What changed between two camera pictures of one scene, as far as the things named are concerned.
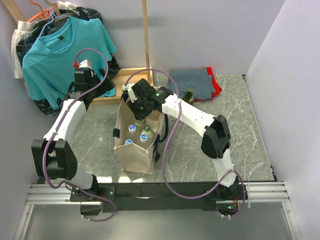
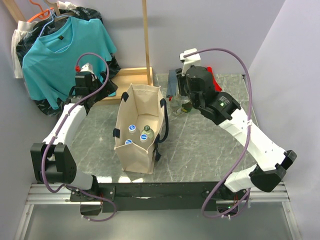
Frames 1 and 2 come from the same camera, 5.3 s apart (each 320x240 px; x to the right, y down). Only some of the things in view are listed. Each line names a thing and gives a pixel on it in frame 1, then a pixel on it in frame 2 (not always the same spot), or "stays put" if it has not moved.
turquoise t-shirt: x=49 y=63 stays put
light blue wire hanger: x=56 y=16 stays put
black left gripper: x=107 y=85 stays put
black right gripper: x=138 y=115 to x=181 y=79
